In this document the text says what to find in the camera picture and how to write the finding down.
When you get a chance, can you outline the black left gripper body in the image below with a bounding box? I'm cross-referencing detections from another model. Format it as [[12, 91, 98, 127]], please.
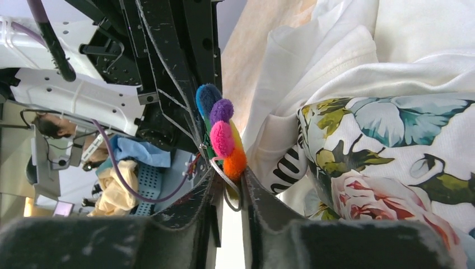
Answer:
[[80, 0, 222, 152]]

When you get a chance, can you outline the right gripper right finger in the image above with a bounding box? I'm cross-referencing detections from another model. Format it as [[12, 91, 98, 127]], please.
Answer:
[[241, 170, 455, 268]]

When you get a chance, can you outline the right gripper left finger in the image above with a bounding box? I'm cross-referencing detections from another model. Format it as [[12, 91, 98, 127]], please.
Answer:
[[1, 170, 217, 268]]

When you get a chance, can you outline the colourful beaded brooch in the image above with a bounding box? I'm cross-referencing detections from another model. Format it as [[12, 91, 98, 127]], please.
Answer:
[[195, 84, 247, 183]]

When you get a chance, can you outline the white printed t-shirt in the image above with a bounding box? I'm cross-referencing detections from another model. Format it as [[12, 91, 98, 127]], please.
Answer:
[[243, 1, 474, 268]]

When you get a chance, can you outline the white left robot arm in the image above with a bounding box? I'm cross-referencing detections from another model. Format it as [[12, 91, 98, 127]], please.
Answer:
[[1, 1, 221, 152]]

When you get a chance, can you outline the blue perforated basket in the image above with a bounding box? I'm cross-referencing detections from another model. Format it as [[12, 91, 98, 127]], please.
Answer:
[[129, 163, 162, 216]]

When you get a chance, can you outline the yellow cloth in background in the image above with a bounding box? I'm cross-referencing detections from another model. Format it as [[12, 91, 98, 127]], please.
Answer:
[[88, 160, 138, 217]]

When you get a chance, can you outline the person in background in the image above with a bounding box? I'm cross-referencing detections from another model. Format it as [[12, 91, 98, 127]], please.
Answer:
[[31, 112, 109, 170]]

